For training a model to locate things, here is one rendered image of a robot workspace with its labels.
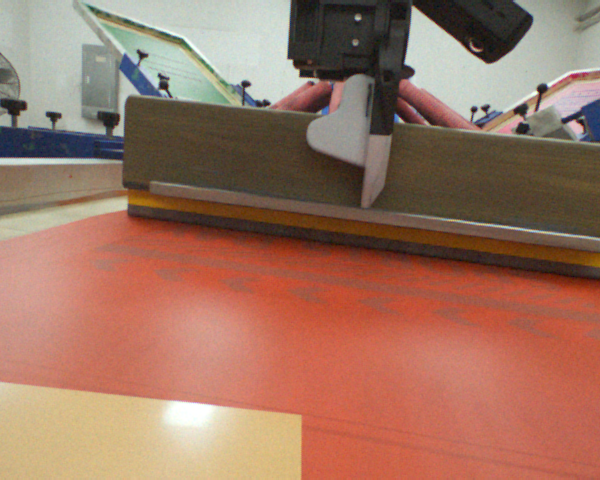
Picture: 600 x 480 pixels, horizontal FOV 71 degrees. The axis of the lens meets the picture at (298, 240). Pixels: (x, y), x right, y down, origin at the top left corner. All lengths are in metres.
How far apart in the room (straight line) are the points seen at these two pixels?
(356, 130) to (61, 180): 0.26
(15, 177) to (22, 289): 0.18
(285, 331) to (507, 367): 0.08
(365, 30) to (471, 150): 0.11
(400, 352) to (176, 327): 0.08
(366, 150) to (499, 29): 0.12
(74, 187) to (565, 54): 5.03
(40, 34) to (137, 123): 5.68
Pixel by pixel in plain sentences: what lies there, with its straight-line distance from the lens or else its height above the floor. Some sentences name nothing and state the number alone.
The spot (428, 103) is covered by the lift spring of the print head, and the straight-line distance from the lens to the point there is 1.26.
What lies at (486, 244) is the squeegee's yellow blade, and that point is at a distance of 0.36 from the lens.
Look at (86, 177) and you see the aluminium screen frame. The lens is 0.46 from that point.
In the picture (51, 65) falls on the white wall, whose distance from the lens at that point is 5.92.
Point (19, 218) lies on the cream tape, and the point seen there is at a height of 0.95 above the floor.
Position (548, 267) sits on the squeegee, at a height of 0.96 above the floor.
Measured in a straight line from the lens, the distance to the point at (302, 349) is 0.16.
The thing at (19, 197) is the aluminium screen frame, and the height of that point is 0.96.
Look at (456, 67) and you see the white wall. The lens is 4.91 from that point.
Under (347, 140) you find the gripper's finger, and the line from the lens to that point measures 0.31.
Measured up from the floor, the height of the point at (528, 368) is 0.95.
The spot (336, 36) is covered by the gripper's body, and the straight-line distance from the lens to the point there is 0.32.
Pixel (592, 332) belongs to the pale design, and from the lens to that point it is 0.26.
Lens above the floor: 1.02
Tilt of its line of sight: 12 degrees down
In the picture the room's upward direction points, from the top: 7 degrees clockwise
